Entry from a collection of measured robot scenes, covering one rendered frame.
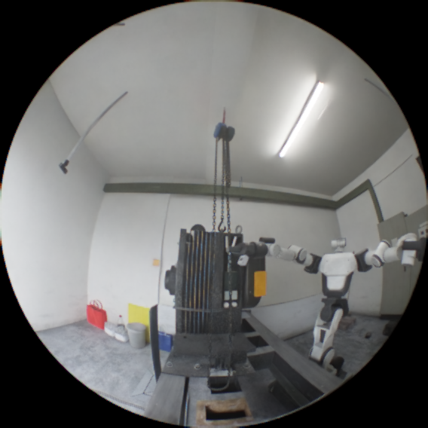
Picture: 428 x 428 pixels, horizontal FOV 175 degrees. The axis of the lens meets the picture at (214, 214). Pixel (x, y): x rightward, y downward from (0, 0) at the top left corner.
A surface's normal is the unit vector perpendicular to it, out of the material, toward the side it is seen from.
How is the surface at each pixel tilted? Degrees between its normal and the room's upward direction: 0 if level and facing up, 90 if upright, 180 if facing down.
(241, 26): 180
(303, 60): 180
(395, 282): 90
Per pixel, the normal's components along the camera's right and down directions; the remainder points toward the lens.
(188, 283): 0.19, -0.35
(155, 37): -0.04, 0.93
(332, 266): -0.75, -0.44
